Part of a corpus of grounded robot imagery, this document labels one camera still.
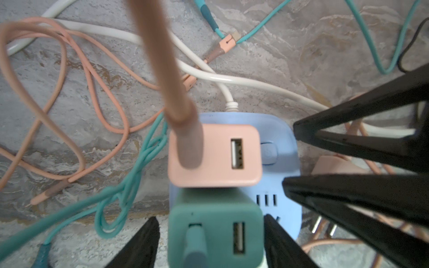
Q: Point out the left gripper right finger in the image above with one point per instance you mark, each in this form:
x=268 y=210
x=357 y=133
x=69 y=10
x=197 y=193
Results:
x=281 y=250

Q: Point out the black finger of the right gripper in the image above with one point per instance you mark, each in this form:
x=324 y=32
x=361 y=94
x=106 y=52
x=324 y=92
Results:
x=410 y=152
x=339 y=197

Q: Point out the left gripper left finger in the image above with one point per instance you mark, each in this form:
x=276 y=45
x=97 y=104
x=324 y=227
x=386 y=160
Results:
x=141 y=250

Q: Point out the teal green charger plug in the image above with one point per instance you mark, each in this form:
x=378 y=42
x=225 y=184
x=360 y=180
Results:
x=214 y=228

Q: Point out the pink charger plug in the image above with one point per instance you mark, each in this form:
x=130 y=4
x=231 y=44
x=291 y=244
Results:
x=231 y=157
x=336 y=165

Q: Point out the blue power strip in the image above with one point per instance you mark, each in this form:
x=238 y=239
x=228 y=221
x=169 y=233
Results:
x=280 y=160

